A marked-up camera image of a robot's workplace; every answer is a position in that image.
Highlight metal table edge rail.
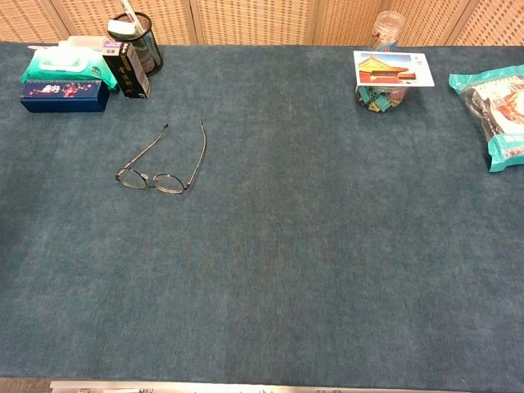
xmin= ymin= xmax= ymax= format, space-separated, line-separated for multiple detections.
xmin=48 ymin=380 xmax=472 ymax=393

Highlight black carton with purple label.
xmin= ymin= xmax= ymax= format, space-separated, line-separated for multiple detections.
xmin=102 ymin=39 xmax=151 ymax=100

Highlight white tissue pack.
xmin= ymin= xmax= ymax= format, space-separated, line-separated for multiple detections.
xmin=58 ymin=35 xmax=111 ymax=52

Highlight teal snack bag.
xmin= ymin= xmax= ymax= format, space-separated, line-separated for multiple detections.
xmin=448 ymin=64 xmax=524 ymax=174

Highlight clear jar of binder clips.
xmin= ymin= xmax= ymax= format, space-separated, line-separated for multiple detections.
xmin=354 ymin=84 xmax=409 ymax=114

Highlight wicker folding screen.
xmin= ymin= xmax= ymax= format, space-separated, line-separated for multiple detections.
xmin=0 ymin=0 xmax=524 ymax=47

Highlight palace picture postcard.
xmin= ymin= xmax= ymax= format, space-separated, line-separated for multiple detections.
xmin=353 ymin=50 xmax=436 ymax=88

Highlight white red pen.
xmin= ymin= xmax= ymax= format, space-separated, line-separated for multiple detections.
xmin=120 ymin=0 xmax=144 ymax=36

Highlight thin-framed eyeglasses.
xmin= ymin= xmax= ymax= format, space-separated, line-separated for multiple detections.
xmin=115 ymin=118 xmax=208 ymax=195

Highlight black mesh pen holder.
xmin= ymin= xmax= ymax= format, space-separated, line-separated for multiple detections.
xmin=106 ymin=11 xmax=165 ymax=78

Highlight teal felt table cloth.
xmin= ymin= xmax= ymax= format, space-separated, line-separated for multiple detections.
xmin=0 ymin=42 xmax=524 ymax=388

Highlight white block in holder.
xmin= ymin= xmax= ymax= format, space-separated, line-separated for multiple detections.
xmin=106 ymin=19 xmax=136 ymax=40

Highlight dark blue rectangular box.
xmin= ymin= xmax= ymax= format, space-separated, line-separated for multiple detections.
xmin=19 ymin=79 xmax=111 ymax=114

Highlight green wet wipes pack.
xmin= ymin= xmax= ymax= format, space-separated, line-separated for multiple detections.
xmin=20 ymin=45 xmax=119 ymax=91

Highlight clear plastic bottle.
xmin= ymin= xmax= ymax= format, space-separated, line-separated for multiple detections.
xmin=367 ymin=10 xmax=407 ymax=53

